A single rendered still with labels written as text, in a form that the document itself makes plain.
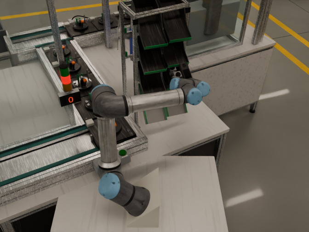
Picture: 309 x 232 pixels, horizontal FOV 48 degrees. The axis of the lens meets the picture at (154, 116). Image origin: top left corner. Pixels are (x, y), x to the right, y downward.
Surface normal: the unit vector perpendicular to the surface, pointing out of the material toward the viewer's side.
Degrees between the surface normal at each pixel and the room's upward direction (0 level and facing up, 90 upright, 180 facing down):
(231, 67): 90
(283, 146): 0
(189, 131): 0
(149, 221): 90
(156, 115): 45
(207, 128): 0
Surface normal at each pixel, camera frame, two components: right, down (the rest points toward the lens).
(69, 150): 0.02, -0.75
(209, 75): 0.48, 0.59
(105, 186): -0.67, -0.47
